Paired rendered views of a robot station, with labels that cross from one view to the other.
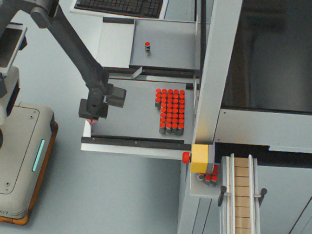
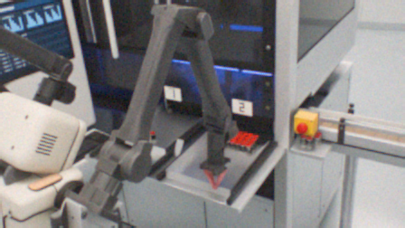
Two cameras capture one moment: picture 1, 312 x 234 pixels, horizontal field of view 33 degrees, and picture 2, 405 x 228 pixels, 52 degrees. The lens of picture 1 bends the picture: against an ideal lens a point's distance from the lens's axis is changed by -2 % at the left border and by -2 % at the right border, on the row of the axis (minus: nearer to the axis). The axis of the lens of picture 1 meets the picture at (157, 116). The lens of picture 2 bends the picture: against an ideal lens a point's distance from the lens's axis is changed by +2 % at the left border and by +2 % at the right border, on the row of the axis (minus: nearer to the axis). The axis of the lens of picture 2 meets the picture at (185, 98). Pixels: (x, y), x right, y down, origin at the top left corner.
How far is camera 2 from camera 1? 1.50 m
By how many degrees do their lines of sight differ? 50
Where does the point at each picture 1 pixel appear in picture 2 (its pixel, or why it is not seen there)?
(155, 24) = not seen: hidden behind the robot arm
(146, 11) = (100, 139)
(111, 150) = (251, 188)
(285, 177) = not seen: hidden behind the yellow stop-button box
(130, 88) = (187, 159)
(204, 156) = (310, 113)
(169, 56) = (170, 132)
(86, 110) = (216, 166)
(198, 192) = (324, 152)
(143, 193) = not seen: outside the picture
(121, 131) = (233, 176)
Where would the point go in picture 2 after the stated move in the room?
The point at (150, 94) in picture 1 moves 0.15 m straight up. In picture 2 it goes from (203, 151) to (201, 118)
